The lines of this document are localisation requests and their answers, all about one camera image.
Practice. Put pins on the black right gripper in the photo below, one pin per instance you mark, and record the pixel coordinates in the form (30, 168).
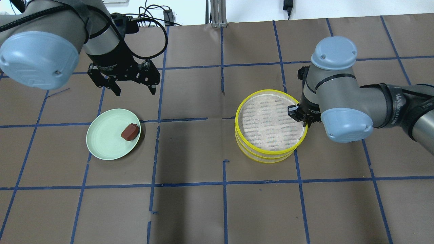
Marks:
(308, 108)

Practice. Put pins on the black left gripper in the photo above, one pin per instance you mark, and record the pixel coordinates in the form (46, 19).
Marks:
(117, 63)

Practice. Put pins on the brown bun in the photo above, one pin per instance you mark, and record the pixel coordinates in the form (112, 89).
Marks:
(130, 132)

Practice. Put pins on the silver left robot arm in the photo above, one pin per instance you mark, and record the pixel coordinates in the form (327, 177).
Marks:
(41, 46)

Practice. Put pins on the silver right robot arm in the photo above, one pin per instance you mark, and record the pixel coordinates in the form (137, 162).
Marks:
(349, 112)

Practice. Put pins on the light green plate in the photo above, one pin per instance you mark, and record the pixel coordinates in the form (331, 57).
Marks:
(103, 138)

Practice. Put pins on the black power adapter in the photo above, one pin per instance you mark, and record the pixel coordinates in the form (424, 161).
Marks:
(169, 18)

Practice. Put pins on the aluminium frame post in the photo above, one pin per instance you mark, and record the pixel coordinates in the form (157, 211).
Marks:
(218, 13)

